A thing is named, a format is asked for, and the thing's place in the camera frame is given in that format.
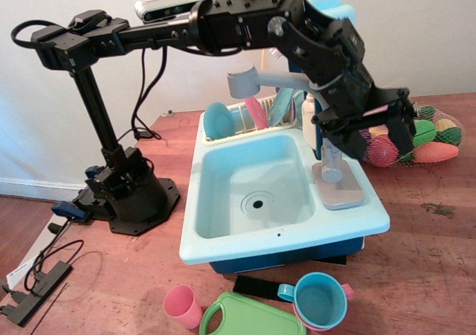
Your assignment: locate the cream dish rack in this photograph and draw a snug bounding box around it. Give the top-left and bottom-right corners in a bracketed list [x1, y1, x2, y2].
[199, 101, 298, 146]

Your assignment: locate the pink toy mug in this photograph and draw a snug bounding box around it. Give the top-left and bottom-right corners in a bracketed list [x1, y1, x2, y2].
[292, 284, 355, 331]

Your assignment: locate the teal toy mug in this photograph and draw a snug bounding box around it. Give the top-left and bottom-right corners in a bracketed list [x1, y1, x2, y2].
[277, 272, 353, 331]

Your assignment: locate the white toy soap bottle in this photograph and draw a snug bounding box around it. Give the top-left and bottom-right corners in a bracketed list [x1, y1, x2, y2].
[301, 94, 317, 150]

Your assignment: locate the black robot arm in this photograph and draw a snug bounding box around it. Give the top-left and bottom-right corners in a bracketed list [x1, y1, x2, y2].
[11, 0, 416, 235]

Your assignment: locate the black usb hub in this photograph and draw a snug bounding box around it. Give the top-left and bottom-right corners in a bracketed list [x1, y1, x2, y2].
[1, 261, 73, 327]

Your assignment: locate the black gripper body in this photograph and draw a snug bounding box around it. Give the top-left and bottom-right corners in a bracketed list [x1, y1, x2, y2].
[311, 67, 413, 129]

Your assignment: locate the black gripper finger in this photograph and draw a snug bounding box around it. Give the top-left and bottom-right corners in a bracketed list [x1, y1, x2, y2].
[321, 124, 367, 160]
[385, 107, 416, 156]

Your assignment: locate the grey depth camera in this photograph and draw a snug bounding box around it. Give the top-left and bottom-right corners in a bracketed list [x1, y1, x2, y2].
[135, 0, 199, 24]

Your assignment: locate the toy dish brush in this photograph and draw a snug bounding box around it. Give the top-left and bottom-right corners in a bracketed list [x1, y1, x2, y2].
[260, 48, 282, 71]

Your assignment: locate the light blue toy sink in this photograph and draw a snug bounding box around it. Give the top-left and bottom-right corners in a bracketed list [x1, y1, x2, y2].
[179, 127, 390, 274]

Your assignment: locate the tilted teal toy plate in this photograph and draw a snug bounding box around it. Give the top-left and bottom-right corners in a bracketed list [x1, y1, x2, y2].
[268, 88, 293, 127]

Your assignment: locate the pink plastic cup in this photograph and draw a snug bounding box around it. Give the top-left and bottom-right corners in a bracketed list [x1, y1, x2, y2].
[163, 284, 203, 330]

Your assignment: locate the green toy cutting board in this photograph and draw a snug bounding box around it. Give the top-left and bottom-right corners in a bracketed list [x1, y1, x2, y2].
[199, 292, 307, 335]

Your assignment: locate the pink toy plate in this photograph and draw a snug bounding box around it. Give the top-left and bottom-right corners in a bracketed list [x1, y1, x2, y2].
[245, 97, 268, 130]

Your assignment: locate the blue table clamp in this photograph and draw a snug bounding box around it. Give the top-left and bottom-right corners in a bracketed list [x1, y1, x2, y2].
[51, 201, 88, 223]

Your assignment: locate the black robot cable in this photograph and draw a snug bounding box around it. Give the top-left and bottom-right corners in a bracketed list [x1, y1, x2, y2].
[132, 46, 168, 141]

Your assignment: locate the net bag of toy food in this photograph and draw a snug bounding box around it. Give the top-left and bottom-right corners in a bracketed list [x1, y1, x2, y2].
[361, 105, 463, 168]

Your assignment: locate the grey toy faucet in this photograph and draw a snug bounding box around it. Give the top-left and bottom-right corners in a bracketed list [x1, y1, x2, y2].
[227, 65, 364, 210]

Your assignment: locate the black velcro strip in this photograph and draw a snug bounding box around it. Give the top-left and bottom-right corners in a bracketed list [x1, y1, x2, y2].
[233, 275, 283, 302]

